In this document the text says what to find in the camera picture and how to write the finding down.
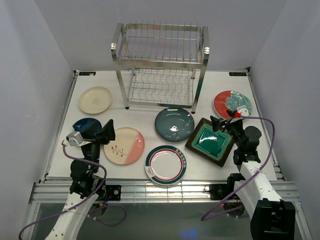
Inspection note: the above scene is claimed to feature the red and teal floral plate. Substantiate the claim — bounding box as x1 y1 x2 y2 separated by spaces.
213 90 253 119

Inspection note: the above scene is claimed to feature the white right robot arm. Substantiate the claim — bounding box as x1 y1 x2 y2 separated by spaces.
210 110 296 240

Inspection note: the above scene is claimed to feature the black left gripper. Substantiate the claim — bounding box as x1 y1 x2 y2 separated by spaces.
80 118 116 173

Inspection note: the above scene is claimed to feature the cream round plate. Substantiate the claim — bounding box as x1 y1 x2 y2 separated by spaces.
78 86 113 115

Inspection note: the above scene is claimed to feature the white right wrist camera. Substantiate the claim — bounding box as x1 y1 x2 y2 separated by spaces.
226 105 250 118

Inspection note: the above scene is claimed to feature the right corner table label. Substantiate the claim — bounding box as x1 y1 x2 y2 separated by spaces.
229 72 247 77

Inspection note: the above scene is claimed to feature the green square plate dark rim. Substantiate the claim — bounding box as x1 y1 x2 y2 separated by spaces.
185 118 235 168

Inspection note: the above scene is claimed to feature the white plate green red rim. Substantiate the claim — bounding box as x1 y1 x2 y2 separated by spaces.
144 145 187 186

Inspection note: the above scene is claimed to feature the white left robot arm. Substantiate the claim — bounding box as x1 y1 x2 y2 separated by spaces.
46 117 116 240

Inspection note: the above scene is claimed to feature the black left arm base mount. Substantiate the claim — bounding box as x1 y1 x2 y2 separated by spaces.
98 185 122 201

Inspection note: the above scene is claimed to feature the two-tier steel dish rack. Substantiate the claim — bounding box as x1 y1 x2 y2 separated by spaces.
110 22 210 114

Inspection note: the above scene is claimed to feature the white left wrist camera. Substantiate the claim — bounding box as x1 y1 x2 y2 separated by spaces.
62 131 91 147

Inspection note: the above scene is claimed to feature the dark teal floral plate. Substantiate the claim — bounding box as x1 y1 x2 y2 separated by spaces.
154 108 195 142

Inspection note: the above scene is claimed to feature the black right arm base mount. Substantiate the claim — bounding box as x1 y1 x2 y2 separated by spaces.
203 183 233 200

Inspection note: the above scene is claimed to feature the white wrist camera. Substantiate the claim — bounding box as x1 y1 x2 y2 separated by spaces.
226 105 250 118
62 131 91 147

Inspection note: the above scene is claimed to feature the cream and pink plate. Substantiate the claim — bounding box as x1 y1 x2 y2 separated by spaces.
103 127 145 165

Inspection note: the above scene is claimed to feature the dark blue leaf-shaped dish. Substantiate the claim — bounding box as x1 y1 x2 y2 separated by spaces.
72 117 102 139

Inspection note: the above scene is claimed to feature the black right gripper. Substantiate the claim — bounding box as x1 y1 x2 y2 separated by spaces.
210 109 244 150

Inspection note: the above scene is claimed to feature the corner table label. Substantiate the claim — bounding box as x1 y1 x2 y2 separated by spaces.
229 72 247 77
78 71 96 76

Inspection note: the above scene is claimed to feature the left corner table label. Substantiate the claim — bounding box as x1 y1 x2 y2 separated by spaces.
78 71 96 76

